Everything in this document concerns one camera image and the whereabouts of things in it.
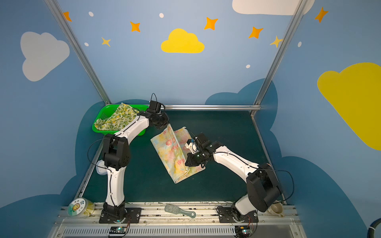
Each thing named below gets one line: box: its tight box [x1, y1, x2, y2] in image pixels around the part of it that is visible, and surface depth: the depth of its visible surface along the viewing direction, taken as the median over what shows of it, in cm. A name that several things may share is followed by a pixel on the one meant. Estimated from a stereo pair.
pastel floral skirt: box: [150, 123, 206, 184], surface depth 94 cm
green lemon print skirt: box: [94, 102, 140, 131], surface depth 113 cm
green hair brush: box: [164, 203, 197, 219], surface depth 78 cm
